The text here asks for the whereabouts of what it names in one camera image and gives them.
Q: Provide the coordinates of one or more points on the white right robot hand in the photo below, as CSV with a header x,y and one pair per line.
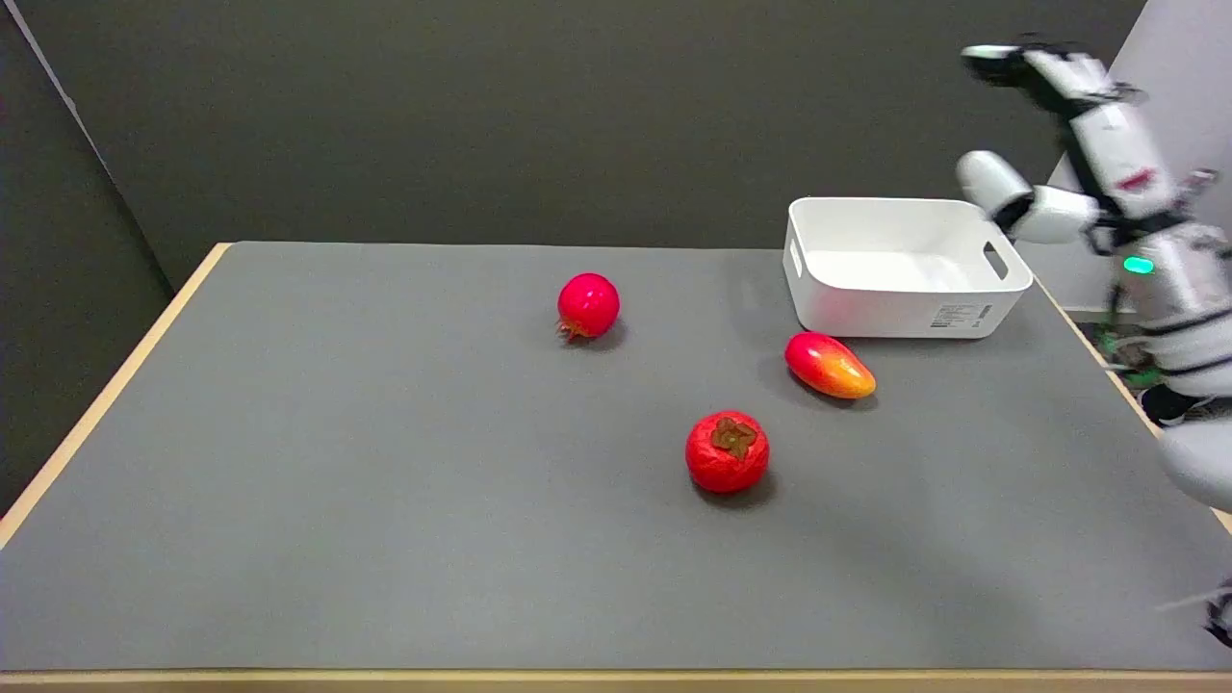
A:
x,y
1116,144

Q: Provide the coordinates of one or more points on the white zip tie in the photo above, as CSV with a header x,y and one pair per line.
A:
x,y
1189,603

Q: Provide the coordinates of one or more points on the red pomegranate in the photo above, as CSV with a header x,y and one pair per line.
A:
x,y
588,304

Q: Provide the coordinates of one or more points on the red persimmon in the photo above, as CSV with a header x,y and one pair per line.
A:
x,y
727,454

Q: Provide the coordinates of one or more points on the red orange mango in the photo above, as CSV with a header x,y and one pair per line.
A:
x,y
828,366

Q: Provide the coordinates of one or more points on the white plastic storage bin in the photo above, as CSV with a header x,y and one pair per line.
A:
x,y
895,289

